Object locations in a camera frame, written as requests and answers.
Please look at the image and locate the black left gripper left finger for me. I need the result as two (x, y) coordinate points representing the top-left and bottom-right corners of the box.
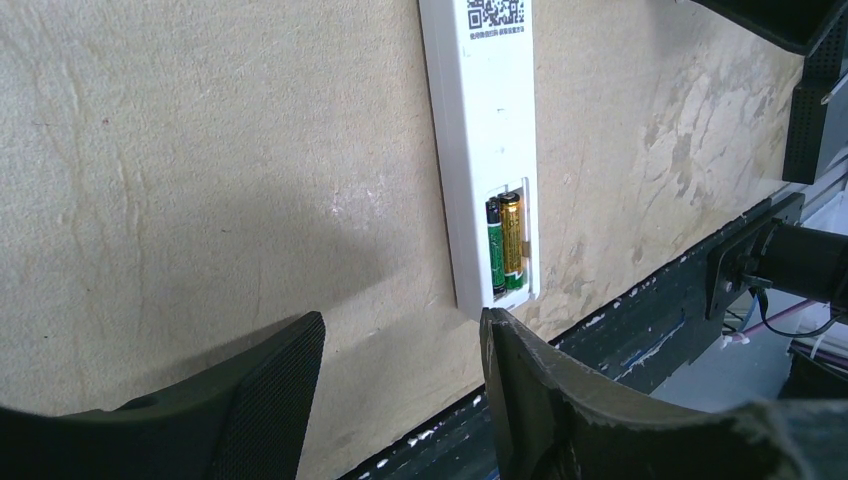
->
(1, 311), (326, 479)

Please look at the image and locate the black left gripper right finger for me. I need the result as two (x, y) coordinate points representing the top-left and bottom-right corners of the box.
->
(480, 308), (847, 479)

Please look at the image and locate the gold battery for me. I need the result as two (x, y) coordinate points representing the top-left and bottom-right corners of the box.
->
(498, 191), (524, 290)

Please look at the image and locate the green black battery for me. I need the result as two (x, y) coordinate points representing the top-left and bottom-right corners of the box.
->
(485, 197), (506, 297)

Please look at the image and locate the white air conditioner remote control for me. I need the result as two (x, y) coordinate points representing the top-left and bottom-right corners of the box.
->
(419, 1), (542, 320)

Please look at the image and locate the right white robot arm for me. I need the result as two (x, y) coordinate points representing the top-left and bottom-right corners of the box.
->
(753, 222), (847, 309)

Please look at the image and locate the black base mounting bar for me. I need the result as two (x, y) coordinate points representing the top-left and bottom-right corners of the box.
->
(337, 192), (806, 480)

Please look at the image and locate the black foam pad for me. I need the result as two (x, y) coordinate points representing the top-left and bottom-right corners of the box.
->
(699, 0), (847, 185)

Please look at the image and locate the aluminium frame rail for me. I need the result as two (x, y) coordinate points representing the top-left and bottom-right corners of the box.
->
(799, 147), (847, 223)

